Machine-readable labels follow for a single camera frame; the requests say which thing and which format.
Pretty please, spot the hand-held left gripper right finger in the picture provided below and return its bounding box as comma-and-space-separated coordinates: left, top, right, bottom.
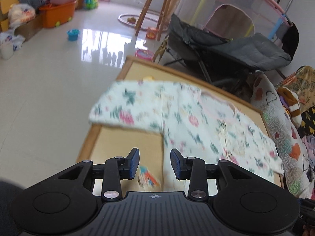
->
170, 148, 249, 200

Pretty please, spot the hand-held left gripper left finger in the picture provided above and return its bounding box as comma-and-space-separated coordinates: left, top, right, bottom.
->
58, 147, 141, 200

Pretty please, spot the white floral shirt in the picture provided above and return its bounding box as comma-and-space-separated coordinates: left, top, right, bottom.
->
89, 79, 284, 192

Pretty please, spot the pile of pastel clothes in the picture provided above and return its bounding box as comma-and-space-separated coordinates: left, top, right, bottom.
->
300, 135, 315, 172

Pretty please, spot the wooden low table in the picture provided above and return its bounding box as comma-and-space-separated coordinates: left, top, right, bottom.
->
76, 55, 286, 192

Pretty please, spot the black gold-print pillow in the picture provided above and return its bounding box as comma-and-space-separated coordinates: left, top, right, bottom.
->
296, 111, 315, 138

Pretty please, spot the heart print quilted blanket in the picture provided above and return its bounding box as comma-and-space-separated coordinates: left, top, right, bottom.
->
251, 74, 315, 197

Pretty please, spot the brown white plush toy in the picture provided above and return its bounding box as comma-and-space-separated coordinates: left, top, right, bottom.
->
277, 87, 303, 128

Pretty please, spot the pink toy basket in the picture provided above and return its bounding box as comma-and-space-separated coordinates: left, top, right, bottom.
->
135, 49, 153, 61

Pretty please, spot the floral sofa cushion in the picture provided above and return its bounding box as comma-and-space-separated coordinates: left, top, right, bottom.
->
276, 65, 315, 112

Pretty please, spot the red toy drum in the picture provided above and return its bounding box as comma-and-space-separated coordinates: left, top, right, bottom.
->
146, 27, 159, 40

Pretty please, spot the person's left leg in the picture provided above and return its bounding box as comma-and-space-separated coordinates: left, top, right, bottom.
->
0, 177, 27, 236

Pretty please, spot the grey folding lounge chair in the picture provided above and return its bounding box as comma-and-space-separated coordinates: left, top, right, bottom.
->
167, 13, 292, 86

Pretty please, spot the blue toy bucket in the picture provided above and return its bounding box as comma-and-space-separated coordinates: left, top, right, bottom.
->
67, 29, 81, 41

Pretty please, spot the wooden bar stool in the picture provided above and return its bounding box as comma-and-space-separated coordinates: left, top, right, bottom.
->
135, 0, 178, 41

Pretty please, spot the orange storage bin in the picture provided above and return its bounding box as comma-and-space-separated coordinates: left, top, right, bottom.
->
39, 0, 77, 28

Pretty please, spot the open cardboard box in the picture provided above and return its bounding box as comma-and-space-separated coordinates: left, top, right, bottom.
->
15, 15, 42, 41

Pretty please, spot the white plastic bag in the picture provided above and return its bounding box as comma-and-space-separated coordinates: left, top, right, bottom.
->
0, 29, 26, 60

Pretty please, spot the clear stuffed plastic bag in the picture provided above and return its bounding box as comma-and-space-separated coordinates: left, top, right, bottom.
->
8, 4, 36, 29

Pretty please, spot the yellow cardboard box stack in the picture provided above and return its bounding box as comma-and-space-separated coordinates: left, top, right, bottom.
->
0, 0, 26, 32

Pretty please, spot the round toy track ring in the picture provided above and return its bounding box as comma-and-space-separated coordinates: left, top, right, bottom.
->
118, 13, 170, 32

